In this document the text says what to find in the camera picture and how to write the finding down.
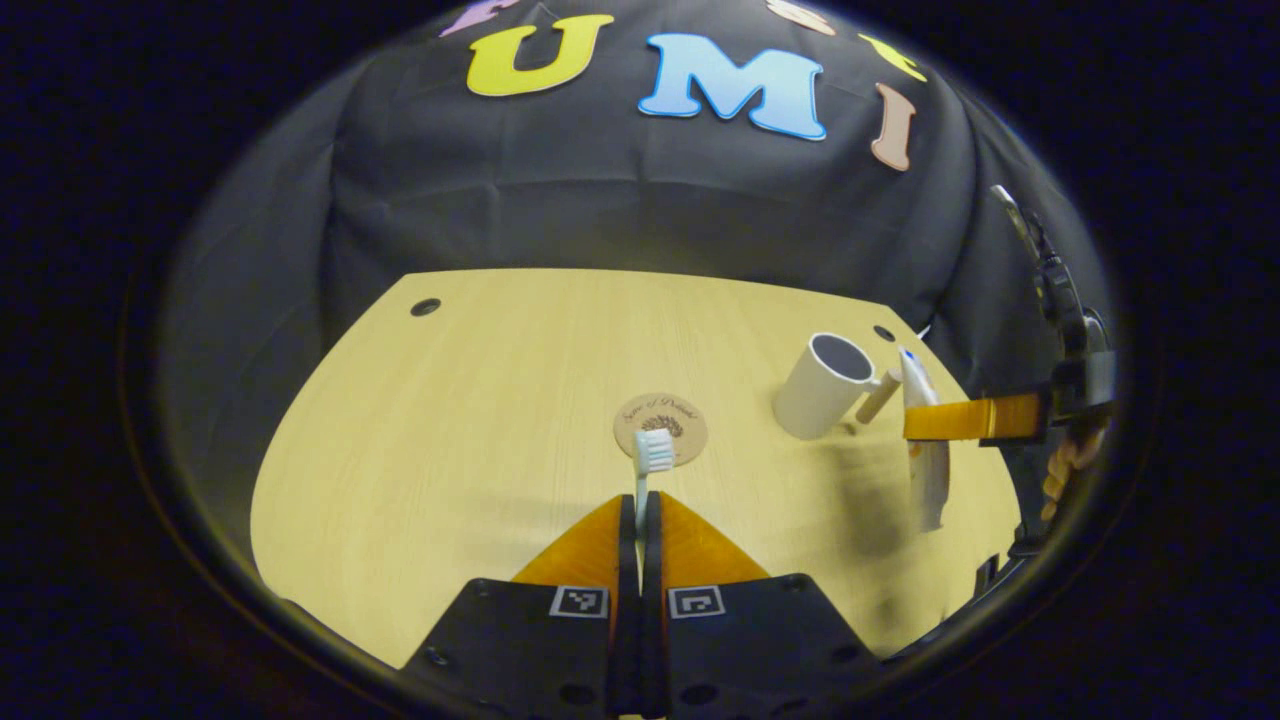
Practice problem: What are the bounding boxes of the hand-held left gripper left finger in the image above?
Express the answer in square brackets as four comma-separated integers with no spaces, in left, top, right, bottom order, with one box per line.
[400,492,642,720]

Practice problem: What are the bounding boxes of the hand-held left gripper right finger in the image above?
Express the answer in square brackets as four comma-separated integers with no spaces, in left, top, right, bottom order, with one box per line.
[640,489,882,720]

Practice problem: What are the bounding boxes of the white toothpaste tube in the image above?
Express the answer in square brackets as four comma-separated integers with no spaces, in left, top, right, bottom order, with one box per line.
[897,345,952,534]

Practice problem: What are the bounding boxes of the white cup with wooden handle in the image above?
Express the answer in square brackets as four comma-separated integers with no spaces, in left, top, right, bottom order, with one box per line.
[772,332,906,442]

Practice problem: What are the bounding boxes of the white toothbrush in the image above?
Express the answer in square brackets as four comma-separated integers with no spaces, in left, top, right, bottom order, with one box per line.
[633,428,677,586]

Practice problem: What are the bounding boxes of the round wooden coaster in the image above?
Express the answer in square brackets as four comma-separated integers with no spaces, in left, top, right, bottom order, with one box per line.
[613,392,709,468]

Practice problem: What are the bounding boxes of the black backdrop cloth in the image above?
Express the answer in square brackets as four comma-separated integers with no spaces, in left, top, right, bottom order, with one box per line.
[160,0,1116,561]

